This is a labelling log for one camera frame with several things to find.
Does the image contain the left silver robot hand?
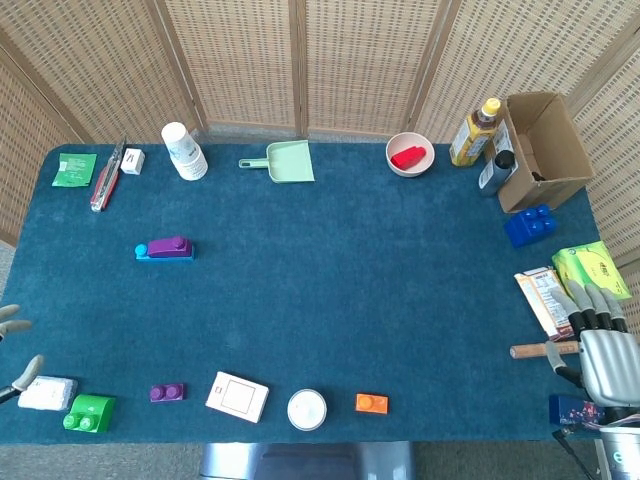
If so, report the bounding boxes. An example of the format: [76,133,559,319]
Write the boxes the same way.
[0,303,45,405]

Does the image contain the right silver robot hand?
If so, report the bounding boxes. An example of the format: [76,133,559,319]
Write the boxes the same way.
[544,279,640,409]

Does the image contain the purple sloped one-stud block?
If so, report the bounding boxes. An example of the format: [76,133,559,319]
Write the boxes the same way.
[146,235,194,260]

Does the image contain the green two-stud block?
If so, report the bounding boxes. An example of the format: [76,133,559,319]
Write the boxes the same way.
[62,393,118,434]

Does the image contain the light blue four-stud block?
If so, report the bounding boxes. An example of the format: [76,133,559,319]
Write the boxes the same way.
[134,242,196,263]

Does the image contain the dark blue four-stud block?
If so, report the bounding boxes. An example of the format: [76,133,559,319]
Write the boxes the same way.
[503,203,559,249]

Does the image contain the small purple two-stud block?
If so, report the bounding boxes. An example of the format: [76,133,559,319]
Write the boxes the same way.
[149,383,186,404]

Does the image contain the orange one-stud block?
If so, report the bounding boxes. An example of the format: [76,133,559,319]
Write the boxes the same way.
[355,393,390,415]

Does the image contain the white paper cups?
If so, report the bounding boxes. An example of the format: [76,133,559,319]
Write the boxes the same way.
[160,121,209,182]

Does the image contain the red block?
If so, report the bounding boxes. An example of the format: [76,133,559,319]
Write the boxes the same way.
[390,145,429,170]

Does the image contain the dark blue printed box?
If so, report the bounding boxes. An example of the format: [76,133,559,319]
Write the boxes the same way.
[548,393,606,427]

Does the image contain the white tissue pack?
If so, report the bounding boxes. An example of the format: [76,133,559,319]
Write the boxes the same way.
[17,376,79,412]

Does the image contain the wooden stick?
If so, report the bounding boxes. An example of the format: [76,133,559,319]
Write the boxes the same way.
[509,340,584,360]

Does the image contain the green yellow tea box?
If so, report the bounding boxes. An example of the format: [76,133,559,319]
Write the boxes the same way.
[551,240,633,301]

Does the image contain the red utility knife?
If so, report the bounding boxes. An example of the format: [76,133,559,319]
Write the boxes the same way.
[89,137,127,213]

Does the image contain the green sachet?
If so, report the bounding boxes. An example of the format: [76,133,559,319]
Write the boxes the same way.
[51,152,98,188]

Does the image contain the open cardboard box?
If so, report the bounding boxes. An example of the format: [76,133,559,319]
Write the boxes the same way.
[492,91,596,214]

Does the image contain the small white box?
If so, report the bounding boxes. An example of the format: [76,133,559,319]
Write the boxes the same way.
[120,147,147,176]

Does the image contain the dark grey bottle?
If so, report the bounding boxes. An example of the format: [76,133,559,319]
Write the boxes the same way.
[478,149,516,198]

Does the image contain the yellow tea drink bottle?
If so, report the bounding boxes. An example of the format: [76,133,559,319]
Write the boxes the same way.
[448,97,502,168]

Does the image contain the beige bowl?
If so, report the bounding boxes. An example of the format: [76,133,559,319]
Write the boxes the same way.
[385,131,436,178]

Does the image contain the blue table cloth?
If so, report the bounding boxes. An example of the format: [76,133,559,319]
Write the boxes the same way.
[0,143,601,445]

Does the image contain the white round lidded jar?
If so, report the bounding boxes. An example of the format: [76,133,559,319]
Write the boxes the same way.
[286,388,328,432]

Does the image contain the grey robot torso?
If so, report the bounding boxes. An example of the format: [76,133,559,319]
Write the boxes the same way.
[198,442,416,480]

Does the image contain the light green dustpan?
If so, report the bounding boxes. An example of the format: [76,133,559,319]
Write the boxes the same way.
[238,140,316,185]

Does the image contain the bamboo folding screen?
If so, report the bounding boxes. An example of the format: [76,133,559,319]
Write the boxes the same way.
[0,0,640,341]

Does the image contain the thin black cable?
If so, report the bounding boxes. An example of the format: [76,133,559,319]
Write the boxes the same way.
[552,429,599,480]

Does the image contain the white box with red frame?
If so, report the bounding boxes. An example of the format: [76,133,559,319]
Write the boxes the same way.
[204,370,271,424]

